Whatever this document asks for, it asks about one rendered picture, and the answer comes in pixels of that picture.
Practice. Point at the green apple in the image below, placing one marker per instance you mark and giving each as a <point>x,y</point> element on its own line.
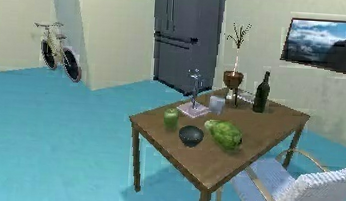
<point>171,118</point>

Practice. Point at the green lettuce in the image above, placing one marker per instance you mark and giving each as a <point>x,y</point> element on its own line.
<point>225,134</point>

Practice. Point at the metal statuette on pale base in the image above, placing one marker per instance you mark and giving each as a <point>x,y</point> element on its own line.
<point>194,103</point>

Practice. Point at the black bowl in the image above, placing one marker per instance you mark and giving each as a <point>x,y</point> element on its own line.
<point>191,135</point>

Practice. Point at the white cup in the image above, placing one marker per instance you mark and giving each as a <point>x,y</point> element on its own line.
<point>217,104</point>

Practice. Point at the dark grey fridge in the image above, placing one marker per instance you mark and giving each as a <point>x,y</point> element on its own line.
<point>184,39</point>

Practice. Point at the house plant in brown pot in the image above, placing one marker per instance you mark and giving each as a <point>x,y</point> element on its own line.
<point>234,77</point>

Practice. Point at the brown wooden table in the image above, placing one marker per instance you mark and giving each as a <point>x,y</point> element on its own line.
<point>207,157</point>

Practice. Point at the pale flat dish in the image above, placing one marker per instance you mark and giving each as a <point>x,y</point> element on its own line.
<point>246,97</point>

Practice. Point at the dark green wine bottle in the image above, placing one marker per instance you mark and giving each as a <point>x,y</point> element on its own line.
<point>261,94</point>

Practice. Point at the cream bicycle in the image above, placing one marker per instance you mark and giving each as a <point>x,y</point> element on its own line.
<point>59,53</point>

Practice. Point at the white wicker armchair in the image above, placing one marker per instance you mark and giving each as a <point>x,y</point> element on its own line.
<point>309,193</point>

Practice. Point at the framed mountain landscape picture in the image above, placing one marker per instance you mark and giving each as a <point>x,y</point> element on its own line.
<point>328,44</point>

